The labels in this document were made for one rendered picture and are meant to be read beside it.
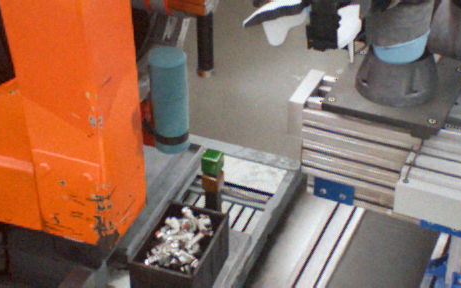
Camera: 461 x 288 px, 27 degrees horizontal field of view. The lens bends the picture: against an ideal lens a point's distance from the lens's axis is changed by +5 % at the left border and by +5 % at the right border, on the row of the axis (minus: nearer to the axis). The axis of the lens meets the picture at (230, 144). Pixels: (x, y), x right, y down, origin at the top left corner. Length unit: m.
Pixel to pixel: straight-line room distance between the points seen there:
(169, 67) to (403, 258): 0.77
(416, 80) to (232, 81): 1.66
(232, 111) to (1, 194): 1.40
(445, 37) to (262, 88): 1.71
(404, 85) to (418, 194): 0.21
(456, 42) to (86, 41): 0.64
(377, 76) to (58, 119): 0.61
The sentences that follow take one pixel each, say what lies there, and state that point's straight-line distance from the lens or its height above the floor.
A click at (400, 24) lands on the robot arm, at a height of 1.13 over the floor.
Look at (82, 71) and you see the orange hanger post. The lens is 1.67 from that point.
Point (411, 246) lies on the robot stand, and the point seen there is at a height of 0.21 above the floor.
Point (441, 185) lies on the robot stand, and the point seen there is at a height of 0.73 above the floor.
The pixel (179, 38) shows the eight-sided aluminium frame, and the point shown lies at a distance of 2.38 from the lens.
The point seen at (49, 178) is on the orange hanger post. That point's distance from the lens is 1.86.
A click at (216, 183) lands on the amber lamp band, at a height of 0.60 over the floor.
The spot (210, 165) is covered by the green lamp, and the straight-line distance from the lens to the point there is 1.91.
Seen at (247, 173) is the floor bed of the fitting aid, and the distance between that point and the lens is 2.81.
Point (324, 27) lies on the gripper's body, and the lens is 1.27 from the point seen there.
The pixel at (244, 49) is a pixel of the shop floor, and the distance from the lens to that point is 3.59.
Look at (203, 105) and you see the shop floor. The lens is 3.26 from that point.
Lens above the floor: 1.81
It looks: 36 degrees down
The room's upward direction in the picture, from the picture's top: straight up
